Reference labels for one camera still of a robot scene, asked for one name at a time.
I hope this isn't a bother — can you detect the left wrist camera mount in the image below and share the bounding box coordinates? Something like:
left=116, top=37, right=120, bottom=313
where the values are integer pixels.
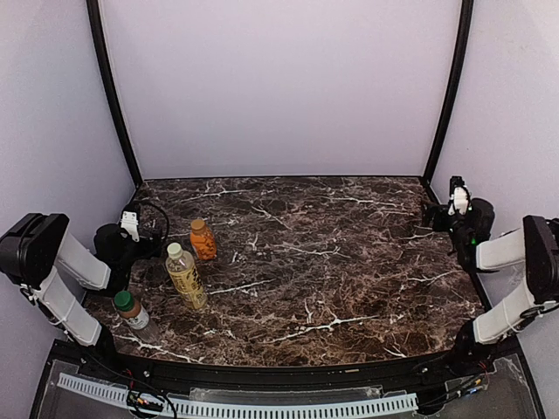
left=121, top=210, right=140, bottom=242

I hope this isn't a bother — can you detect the left black frame post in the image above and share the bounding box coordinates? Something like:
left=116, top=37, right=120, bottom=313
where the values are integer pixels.
left=86, top=0, right=143, bottom=189

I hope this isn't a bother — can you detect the green cap coffee bottle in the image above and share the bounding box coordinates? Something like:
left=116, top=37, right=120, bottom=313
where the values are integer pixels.
left=114, top=291, right=161, bottom=344

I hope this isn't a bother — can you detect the right black frame post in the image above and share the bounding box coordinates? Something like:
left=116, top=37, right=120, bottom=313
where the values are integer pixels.
left=422, top=0, right=474, bottom=185

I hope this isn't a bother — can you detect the yellow tea bottle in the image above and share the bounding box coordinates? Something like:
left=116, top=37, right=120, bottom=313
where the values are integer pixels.
left=165, top=243, right=208, bottom=310

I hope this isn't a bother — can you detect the black frame post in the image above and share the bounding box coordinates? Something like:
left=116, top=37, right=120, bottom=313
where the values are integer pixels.
left=86, top=0, right=143, bottom=189
left=422, top=0, right=474, bottom=185

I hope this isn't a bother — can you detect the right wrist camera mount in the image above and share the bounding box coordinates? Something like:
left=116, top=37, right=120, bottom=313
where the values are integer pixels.
left=448, top=175, right=471, bottom=216

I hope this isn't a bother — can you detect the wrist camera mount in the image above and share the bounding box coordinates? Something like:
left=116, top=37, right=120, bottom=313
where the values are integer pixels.
left=448, top=175, right=471, bottom=216
left=121, top=210, right=140, bottom=242

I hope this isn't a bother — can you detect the white slotted cable duct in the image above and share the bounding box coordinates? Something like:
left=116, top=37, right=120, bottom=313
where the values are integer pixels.
left=57, top=373, right=418, bottom=419

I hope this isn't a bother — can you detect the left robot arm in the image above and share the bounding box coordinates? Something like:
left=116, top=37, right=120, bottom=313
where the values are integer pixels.
left=1, top=211, right=165, bottom=365

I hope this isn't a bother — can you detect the orange juice bottle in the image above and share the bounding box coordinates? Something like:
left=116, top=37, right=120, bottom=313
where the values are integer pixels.
left=190, top=219, right=217, bottom=260

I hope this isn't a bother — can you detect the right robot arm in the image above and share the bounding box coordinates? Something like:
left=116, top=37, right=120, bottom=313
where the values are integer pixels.
left=422, top=198, right=558, bottom=374

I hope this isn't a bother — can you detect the black front rail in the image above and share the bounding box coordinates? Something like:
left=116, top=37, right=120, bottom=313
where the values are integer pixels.
left=121, top=354, right=457, bottom=393

